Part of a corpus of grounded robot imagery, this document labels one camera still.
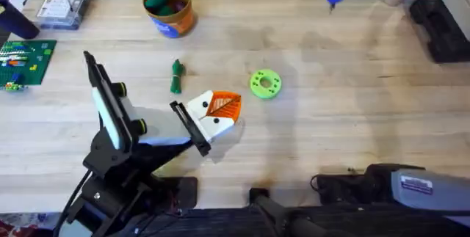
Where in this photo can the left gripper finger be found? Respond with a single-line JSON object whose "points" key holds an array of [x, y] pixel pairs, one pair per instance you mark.
{"points": [[222, 106], [217, 130]]}

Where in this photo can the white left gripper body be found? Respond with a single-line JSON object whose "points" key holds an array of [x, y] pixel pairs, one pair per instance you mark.
{"points": [[161, 128]]}

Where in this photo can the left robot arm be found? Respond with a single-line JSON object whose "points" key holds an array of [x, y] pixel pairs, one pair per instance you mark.
{"points": [[110, 193]]}

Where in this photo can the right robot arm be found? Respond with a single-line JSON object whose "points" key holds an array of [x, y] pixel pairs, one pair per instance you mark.
{"points": [[433, 193]]}

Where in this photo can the green disc with holes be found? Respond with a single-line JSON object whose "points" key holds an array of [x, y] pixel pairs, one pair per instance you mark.
{"points": [[257, 88]]}

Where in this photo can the black upright wrist plate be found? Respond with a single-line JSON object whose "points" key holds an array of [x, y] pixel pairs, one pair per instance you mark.
{"points": [[104, 97]]}

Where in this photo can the orange blue toy tub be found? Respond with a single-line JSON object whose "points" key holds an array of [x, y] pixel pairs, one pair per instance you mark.
{"points": [[172, 17]]}

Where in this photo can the green board with blocks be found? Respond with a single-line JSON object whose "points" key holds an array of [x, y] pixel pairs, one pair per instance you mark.
{"points": [[25, 61]]}

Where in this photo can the clear plastic tool box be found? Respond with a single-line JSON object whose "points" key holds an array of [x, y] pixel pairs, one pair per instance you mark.
{"points": [[66, 7]]}

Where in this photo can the dark blue cylinder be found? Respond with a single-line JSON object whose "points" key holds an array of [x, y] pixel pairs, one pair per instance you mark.
{"points": [[16, 20]]}

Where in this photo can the black case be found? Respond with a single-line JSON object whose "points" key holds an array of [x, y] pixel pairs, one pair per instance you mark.
{"points": [[440, 31]]}

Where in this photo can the white box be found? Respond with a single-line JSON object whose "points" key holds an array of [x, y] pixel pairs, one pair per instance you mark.
{"points": [[459, 6]]}

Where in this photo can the black rail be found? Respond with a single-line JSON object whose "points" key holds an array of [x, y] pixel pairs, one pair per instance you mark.
{"points": [[220, 226]]}

